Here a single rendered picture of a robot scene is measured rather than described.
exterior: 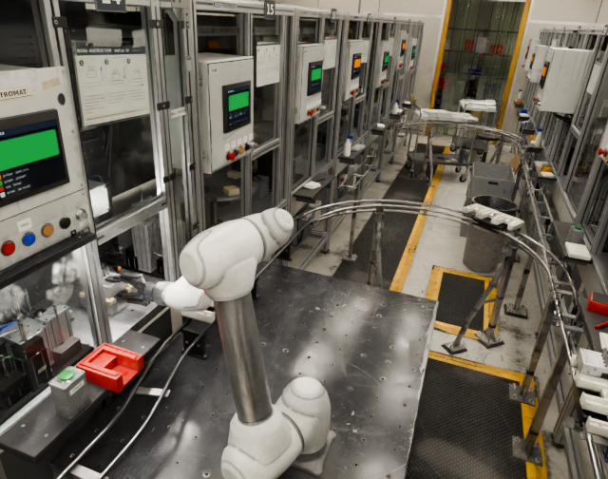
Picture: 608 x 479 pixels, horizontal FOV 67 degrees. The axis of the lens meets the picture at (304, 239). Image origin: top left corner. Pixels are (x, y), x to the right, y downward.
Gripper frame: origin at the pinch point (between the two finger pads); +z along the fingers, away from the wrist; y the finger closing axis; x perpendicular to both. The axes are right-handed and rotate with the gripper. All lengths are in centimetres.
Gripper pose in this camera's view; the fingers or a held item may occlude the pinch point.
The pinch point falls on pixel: (115, 285)
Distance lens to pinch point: 193.0
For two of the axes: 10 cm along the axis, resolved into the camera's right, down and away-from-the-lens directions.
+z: -9.3, -0.9, 3.5
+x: -3.5, 3.8, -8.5
